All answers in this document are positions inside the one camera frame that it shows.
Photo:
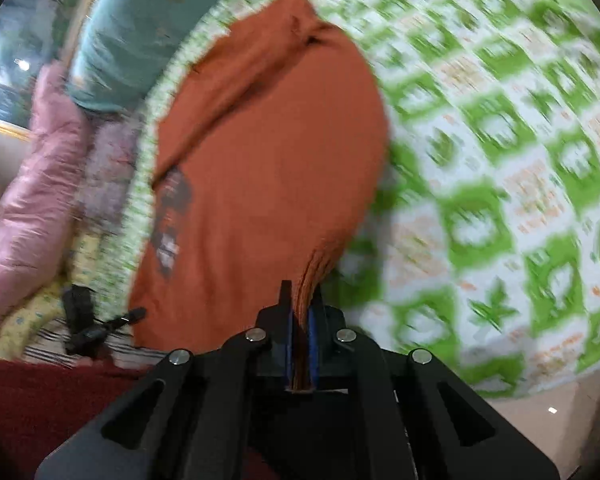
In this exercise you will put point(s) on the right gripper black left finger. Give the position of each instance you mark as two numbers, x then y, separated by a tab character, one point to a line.
184	419

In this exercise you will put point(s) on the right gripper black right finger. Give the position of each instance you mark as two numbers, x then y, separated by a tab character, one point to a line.
418	419

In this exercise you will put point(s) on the gold framed wall picture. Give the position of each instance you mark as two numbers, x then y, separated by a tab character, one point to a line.
32	34

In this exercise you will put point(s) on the yellow floral cloth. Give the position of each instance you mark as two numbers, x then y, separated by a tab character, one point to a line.
36	330

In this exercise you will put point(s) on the dark red sleeve forearm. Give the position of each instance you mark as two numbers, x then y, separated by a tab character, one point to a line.
42	405

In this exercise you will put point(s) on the green white patterned bedsheet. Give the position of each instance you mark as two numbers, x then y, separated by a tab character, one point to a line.
483	241

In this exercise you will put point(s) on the teal floral quilt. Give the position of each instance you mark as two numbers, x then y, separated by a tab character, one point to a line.
124	47

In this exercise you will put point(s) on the pink padded jacket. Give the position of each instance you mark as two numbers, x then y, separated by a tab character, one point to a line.
37	208

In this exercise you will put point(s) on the pink floral pillow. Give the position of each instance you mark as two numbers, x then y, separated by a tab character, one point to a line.
108	171

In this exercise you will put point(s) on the rust orange knit sweater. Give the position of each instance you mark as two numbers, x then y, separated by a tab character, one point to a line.
266	164

